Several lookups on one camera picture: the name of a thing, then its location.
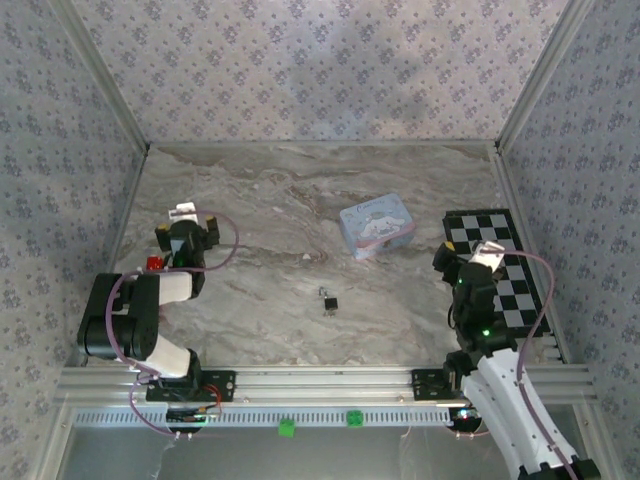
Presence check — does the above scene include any pastel cartoon tin box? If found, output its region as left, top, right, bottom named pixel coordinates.
left=338, top=191, right=418, bottom=262

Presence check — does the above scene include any black white checkerboard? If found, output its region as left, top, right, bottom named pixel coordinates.
left=443, top=208, right=555, bottom=340

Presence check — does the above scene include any grey metal panel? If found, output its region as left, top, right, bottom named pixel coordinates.
left=63, top=423, right=594, bottom=480

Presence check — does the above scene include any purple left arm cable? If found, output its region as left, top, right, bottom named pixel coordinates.
left=110, top=208, right=241, bottom=375

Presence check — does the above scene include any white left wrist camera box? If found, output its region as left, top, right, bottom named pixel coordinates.
left=168, top=200, right=200, bottom=222

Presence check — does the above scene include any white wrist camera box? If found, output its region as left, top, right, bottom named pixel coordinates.
left=168, top=200, right=200, bottom=222
left=468, top=240, right=507, bottom=272

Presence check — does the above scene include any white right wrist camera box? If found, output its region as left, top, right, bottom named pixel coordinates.
left=468, top=240, right=507, bottom=272

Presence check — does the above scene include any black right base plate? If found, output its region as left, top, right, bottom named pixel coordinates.
left=410, top=368, right=469, bottom=402

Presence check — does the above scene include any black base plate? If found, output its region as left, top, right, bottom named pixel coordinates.
left=145, top=369, right=238, bottom=403
left=410, top=368, right=469, bottom=402

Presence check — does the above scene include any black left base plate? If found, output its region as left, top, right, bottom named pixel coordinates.
left=145, top=369, right=238, bottom=403

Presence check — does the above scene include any aluminium mounting rail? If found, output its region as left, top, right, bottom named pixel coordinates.
left=53, top=363, right=599, bottom=407

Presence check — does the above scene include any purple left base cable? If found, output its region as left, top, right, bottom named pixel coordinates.
left=128, top=377, right=222, bottom=442

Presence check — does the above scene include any aluminium corner post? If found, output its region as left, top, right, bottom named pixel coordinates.
left=48, top=0, right=152, bottom=153
left=494, top=0, right=597, bottom=152

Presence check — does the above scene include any grey slotted cable duct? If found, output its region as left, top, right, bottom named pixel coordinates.
left=73, top=404, right=452, bottom=427

